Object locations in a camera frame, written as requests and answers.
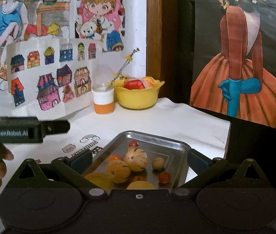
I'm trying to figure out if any brown mango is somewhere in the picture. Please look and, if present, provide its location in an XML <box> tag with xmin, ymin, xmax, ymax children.
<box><xmin>84</xmin><ymin>172</ymin><xmax>113</xmax><ymax>192</ymax></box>

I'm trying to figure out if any red cherry tomato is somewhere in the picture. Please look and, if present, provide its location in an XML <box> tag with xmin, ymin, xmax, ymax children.
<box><xmin>158</xmin><ymin>171</ymin><xmax>171</xmax><ymax>184</ymax></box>
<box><xmin>129</xmin><ymin>140</ymin><xmax>138</xmax><ymax>147</ymax></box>

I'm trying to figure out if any small orange tangerine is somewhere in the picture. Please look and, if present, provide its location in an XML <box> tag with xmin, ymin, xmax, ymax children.
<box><xmin>108</xmin><ymin>154</ymin><xmax>122</xmax><ymax>163</ymax></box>

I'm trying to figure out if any orange striped round fruit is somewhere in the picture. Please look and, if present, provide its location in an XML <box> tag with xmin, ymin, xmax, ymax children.
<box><xmin>106</xmin><ymin>160</ymin><xmax>131</xmax><ymax>184</ymax></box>

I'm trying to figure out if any small brown round fruit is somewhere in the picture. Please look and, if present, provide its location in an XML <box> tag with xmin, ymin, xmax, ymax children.
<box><xmin>152</xmin><ymin>157</ymin><xmax>165</xmax><ymax>171</ymax></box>

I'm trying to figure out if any tan striped round fruit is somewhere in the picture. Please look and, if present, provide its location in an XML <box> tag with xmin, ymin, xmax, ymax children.
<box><xmin>122</xmin><ymin>148</ymin><xmax>148</xmax><ymax>172</ymax></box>

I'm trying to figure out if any yellow round fruit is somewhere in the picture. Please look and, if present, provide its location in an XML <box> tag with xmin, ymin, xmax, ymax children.
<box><xmin>126</xmin><ymin>181</ymin><xmax>155</xmax><ymax>190</ymax></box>

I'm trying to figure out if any small orange fruit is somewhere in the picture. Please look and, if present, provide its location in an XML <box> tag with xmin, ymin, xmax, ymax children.
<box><xmin>130</xmin><ymin>175</ymin><xmax>146</xmax><ymax>183</ymax></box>

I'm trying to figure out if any metal tray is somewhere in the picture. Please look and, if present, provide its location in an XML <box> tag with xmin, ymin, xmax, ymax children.
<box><xmin>83</xmin><ymin>131</ymin><xmax>190</xmax><ymax>191</ymax></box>

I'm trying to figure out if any houses drawing paper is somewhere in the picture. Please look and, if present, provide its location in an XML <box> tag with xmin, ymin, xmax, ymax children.
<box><xmin>6</xmin><ymin>38</ymin><xmax>102</xmax><ymax>119</ymax></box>

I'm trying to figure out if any white orange glass jar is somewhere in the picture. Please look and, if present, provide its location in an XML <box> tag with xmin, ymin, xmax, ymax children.
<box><xmin>92</xmin><ymin>63</ymin><xmax>115</xmax><ymax>115</ymax></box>

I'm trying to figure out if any yellow plastic bowl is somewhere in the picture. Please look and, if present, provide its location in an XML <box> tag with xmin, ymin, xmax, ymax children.
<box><xmin>113</xmin><ymin>76</ymin><xmax>165</xmax><ymax>110</ymax></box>

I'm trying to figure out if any red plastic mold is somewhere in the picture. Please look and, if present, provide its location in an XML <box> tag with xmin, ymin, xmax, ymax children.
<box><xmin>123</xmin><ymin>79</ymin><xmax>146</xmax><ymax>90</ymax></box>

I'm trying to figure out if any yellow flower twig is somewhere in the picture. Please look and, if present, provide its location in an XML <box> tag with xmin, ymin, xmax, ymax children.
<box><xmin>107</xmin><ymin>48</ymin><xmax>140</xmax><ymax>87</ymax></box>

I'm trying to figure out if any girl with bear poster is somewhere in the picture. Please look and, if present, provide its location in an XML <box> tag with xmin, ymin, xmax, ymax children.
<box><xmin>74</xmin><ymin>0</ymin><xmax>125</xmax><ymax>52</ymax></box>

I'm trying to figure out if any girl in orange dress painting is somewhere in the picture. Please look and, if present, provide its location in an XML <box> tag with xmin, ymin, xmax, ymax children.
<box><xmin>190</xmin><ymin>0</ymin><xmax>276</xmax><ymax>127</ymax></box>

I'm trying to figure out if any brown wooden door frame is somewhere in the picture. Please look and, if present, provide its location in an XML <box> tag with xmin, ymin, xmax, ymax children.
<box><xmin>146</xmin><ymin>0</ymin><xmax>163</xmax><ymax>96</ymax></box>

